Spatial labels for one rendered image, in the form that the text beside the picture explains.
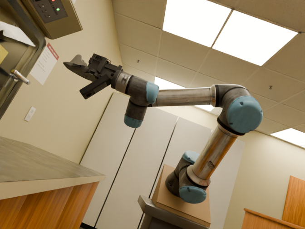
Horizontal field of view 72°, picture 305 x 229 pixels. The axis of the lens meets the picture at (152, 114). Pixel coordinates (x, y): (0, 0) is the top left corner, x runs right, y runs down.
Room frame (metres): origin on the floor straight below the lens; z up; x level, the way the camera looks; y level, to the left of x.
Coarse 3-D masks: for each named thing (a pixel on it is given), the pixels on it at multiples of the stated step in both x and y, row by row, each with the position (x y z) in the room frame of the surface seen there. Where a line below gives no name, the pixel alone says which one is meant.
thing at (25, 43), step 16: (0, 0) 0.54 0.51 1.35; (16, 0) 0.57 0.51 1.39; (0, 16) 0.56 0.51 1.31; (16, 16) 0.61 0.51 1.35; (0, 32) 0.59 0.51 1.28; (16, 32) 0.64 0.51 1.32; (32, 32) 0.69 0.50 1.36; (16, 48) 0.67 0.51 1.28; (32, 48) 0.73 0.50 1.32; (0, 64) 0.66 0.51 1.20; (16, 64) 0.71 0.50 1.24; (32, 64) 0.78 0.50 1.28; (0, 80) 0.69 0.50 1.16; (0, 96) 0.73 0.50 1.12; (0, 112) 0.77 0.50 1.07
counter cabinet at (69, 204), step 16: (48, 192) 0.84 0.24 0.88; (64, 192) 1.03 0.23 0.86; (80, 192) 1.34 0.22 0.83; (0, 208) 0.58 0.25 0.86; (16, 208) 0.66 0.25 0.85; (32, 208) 0.77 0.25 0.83; (48, 208) 0.92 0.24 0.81; (64, 208) 1.15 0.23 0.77; (80, 208) 1.54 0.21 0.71; (0, 224) 0.63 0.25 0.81; (16, 224) 0.72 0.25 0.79; (32, 224) 0.84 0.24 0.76; (48, 224) 1.02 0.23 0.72; (64, 224) 1.31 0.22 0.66; (80, 224) 1.81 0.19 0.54
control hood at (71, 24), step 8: (24, 0) 0.59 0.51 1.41; (64, 0) 0.63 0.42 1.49; (32, 8) 0.62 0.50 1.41; (64, 8) 0.66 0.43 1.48; (72, 8) 0.67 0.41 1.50; (72, 16) 0.70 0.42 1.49; (40, 24) 0.70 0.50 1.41; (48, 24) 0.71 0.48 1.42; (56, 24) 0.72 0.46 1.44; (64, 24) 0.73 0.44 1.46; (72, 24) 0.74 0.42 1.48; (80, 24) 0.76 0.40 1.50; (48, 32) 0.75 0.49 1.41; (56, 32) 0.76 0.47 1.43; (64, 32) 0.77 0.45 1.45; (72, 32) 0.78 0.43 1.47
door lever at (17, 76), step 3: (12, 69) 0.66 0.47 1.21; (12, 72) 0.66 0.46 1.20; (15, 72) 0.66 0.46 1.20; (18, 72) 0.67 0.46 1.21; (15, 75) 0.67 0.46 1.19; (18, 75) 0.68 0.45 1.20; (21, 75) 0.69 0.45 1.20; (15, 78) 0.74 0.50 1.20; (18, 78) 0.70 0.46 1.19; (21, 78) 0.70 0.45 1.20; (24, 78) 0.71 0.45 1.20; (21, 81) 0.74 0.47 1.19; (24, 81) 0.72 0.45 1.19; (27, 81) 0.73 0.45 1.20; (27, 84) 0.74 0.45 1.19
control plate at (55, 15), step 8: (32, 0) 0.59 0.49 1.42; (40, 0) 0.60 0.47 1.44; (48, 0) 0.61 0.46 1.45; (56, 0) 0.62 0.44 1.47; (40, 8) 0.63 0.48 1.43; (48, 8) 0.64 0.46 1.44; (56, 8) 0.65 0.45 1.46; (40, 16) 0.66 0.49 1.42; (48, 16) 0.67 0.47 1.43; (56, 16) 0.68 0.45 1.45; (64, 16) 0.69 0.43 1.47
